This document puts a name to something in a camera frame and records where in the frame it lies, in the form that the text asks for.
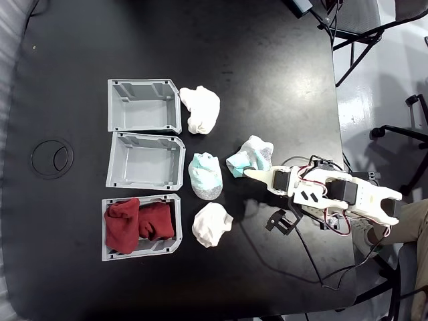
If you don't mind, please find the small dark red sock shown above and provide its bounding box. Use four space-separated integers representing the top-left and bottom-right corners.
138 201 175 241

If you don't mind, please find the black chair base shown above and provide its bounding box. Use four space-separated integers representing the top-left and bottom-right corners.
369 94 428 197

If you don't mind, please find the black gripper camera mount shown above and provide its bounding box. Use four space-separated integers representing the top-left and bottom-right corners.
265 199 304 237

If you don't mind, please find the white sock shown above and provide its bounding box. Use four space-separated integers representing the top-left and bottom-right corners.
191 201 234 249
179 85 221 136

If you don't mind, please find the teal and grey sock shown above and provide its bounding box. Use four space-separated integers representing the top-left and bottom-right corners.
187 152 224 201
225 134 274 179

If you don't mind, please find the black table clamp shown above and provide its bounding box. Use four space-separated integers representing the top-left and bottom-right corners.
354 171 382 184

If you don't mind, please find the person's leg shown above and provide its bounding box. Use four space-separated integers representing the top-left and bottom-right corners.
350 199 428 258
410 282 428 321

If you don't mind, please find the grey bin with red socks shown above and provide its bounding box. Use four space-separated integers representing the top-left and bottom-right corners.
101 193 183 262

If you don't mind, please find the black camera cable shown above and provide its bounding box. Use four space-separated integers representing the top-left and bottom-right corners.
292 227 379 290

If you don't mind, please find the red servo wire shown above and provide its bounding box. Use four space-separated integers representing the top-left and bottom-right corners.
298 163 330 199

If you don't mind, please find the grey seat chair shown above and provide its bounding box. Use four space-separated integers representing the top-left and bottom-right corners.
354 240 428 321

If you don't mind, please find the black folding chair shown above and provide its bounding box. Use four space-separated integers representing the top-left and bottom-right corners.
329 0 428 87

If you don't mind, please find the round black table grommet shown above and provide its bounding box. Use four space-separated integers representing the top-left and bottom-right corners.
31 139 75 181

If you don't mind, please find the empty grey plastic bin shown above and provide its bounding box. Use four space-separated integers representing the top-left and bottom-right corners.
107 78 183 135

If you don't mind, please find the large dark red sock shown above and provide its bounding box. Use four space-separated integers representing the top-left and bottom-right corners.
104 197 141 254

